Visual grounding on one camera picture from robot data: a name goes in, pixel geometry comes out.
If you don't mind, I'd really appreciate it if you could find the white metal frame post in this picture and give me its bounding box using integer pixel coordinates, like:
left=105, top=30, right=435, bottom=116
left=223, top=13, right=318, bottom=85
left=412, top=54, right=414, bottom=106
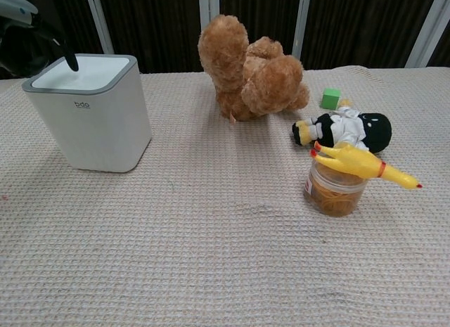
left=404, top=0, right=450, bottom=69
left=198, top=0, right=220, bottom=21
left=291, top=0, right=313, bottom=60

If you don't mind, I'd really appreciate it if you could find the green cube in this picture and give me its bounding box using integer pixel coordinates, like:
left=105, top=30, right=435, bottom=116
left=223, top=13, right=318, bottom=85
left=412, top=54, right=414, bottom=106
left=320, top=88, right=342, bottom=110

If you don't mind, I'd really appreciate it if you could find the yellow rubber chicken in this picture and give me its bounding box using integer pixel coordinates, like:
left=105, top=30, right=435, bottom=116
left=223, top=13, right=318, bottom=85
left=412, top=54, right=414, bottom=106
left=309, top=141, right=423, bottom=191

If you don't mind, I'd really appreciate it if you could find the beige waffle table cloth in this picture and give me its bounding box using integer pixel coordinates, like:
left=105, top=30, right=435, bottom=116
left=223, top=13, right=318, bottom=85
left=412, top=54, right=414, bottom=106
left=0, top=64, right=450, bottom=327

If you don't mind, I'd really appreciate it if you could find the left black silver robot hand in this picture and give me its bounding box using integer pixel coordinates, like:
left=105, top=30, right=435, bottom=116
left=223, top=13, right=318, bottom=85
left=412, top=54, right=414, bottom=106
left=0, top=0, right=80, bottom=79

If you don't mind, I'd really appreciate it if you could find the thin white wall rail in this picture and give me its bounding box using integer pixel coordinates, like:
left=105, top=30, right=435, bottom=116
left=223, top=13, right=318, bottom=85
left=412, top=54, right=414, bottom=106
left=92, top=0, right=114, bottom=55

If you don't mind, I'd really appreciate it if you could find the white lidded trash bin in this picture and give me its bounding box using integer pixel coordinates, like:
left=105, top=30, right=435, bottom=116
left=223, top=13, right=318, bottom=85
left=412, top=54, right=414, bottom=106
left=22, top=53, right=153, bottom=174

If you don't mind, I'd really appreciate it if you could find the dark curtain backdrop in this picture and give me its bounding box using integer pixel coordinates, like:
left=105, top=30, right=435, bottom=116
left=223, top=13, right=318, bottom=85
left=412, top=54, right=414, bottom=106
left=0, top=0, right=450, bottom=80

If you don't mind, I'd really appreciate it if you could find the brown teddy bear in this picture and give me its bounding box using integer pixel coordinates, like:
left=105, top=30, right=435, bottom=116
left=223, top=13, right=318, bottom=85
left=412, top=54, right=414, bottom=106
left=197, top=13, right=311, bottom=124

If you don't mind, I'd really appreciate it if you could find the black white plush doll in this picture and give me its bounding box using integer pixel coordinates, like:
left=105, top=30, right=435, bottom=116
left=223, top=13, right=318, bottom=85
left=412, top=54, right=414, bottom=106
left=291, top=98, right=394, bottom=155

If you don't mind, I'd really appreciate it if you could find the clear jar of rubber bands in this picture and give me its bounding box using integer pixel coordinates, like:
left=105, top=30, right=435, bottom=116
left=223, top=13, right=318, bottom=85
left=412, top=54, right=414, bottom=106
left=304, top=157, right=365, bottom=218

